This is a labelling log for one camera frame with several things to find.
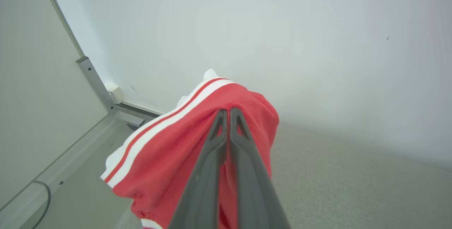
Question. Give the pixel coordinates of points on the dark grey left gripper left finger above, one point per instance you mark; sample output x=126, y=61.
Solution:
x=203, y=186

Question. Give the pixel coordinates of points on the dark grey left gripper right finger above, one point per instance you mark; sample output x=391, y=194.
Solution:
x=252, y=193

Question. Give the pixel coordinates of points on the red jersey with white sleeves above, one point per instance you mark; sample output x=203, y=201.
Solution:
x=169, y=158

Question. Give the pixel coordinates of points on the grey metal frame post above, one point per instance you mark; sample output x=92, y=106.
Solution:
x=95, y=80

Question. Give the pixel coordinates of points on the small white block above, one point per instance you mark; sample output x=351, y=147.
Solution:
x=114, y=93

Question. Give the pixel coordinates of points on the white and black skirting strip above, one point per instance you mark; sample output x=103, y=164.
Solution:
x=141, y=107

